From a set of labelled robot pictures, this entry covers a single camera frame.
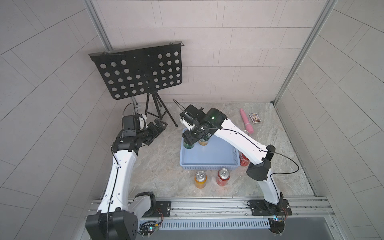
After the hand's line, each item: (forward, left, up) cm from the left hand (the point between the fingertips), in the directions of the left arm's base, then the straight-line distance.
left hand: (165, 126), depth 75 cm
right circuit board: (-39, -54, -23) cm, 70 cm away
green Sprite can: (-7, -12, -9) cm, 16 cm away
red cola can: (-20, -29, -13) cm, 38 cm away
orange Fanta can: (+9, -48, -17) cm, 52 cm away
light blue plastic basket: (-4, -30, -23) cm, 38 cm away
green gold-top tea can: (+2, -20, -19) cm, 28 cm away
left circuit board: (-40, +6, -25) cm, 47 cm away
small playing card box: (+22, -57, -20) cm, 65 cm away
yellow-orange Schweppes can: (-22, -18, -13) cm, 31 cm away
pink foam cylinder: (+13, -51, -19) cm, 56 cm away
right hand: (-6, -12, -2) cm, 14 cm away
